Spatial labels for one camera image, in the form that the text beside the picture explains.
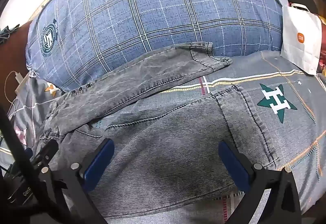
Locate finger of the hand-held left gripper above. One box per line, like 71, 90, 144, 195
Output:
32, 139, 60, 167

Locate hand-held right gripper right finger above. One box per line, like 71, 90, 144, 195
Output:
218, 140, 302, 224

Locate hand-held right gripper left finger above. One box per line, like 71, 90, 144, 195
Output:
38, 138, 115, 224

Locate grey denim pants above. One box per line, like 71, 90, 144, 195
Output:
38, 42, 277, 220

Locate grey star print bed sheet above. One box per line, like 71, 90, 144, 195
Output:
0, 49, 326, 224

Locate grey power strip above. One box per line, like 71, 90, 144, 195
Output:
15, 78, 29, 98

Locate brown wooden headboard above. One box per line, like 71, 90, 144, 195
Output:
0, 22, 34, 114

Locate dark green cloth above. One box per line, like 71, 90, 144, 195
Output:
0, 25, 20, 45

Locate white paper bag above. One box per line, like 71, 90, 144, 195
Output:
280, 3, 323, 76

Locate red cloth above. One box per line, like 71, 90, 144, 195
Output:
316, 14, 326, 75

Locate blue plaid pillow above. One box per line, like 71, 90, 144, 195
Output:
25, 0, 285, 92

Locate black cable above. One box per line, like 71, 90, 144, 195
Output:
0, 105, 67, 224

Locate white charger cable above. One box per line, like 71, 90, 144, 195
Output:
4, 71, 21, 119

